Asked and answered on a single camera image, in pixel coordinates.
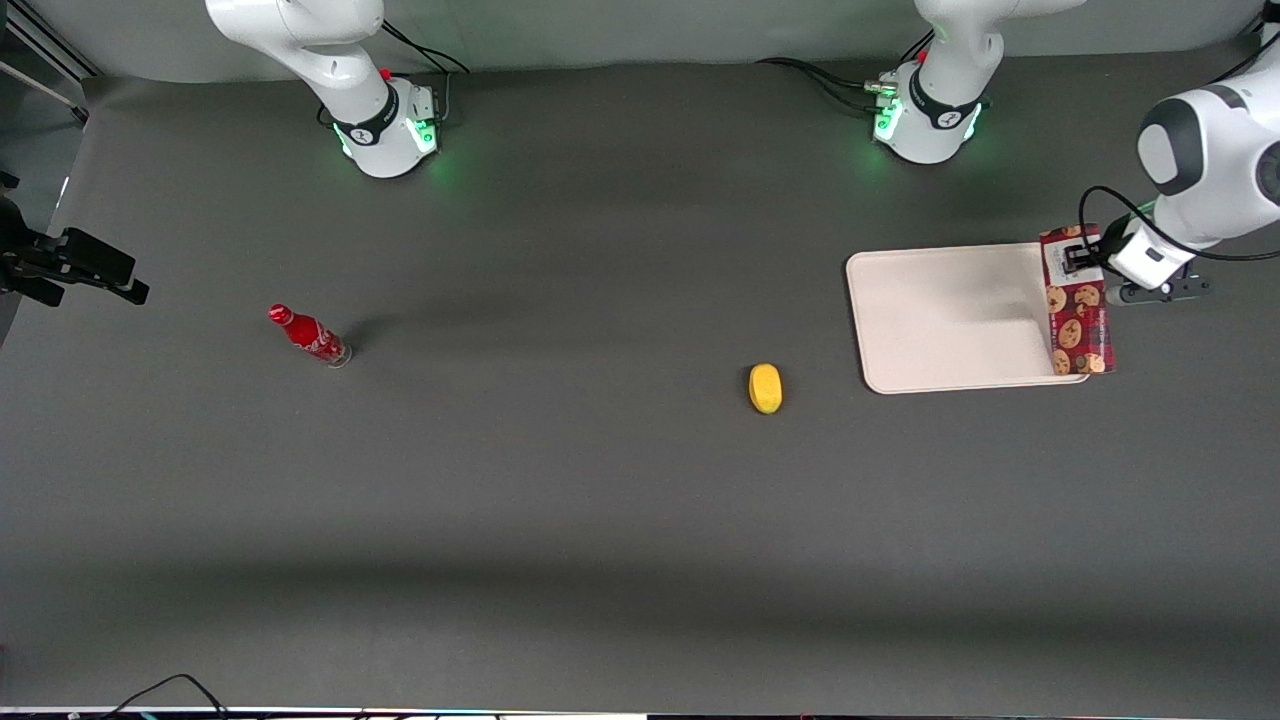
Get black base cables right arm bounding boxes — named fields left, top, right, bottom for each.
left=380, top=20, right=471, bottom=121

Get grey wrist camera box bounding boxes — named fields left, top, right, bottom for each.
left=1105, top=272, right=1212, bottom=307

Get metal frame bars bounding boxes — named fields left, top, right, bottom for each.
left=0, top=0, right=101, bottom=126

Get white plastic tray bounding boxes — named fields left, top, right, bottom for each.
left=846, top=243, right=1092, bottom=396

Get yellow lemon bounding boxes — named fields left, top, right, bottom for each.
left=748, top=363, right=784, bottom=416

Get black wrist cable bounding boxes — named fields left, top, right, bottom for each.
left=1078, top=185, right=1280, bottom=263

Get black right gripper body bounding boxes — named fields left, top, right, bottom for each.
left=0, top=172, right=63, bottom=307

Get black base cables arm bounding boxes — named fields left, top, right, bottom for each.
left=755, top=30, right=936, bottom=119
left=380, top=20, right=471, bottom=121

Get black cable at table edge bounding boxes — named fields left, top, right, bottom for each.
left=95, top=673, right=233, bottom=720

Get red cookie box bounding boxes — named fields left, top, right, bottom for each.
left=1039, top=224, right=1117, bottom=377

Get red cola bottle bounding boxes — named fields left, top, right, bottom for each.
left=268, top=304, right=353, bottom=369

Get black base cables left arm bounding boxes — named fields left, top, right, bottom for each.
left=755, top=30, right=936, bottom=119

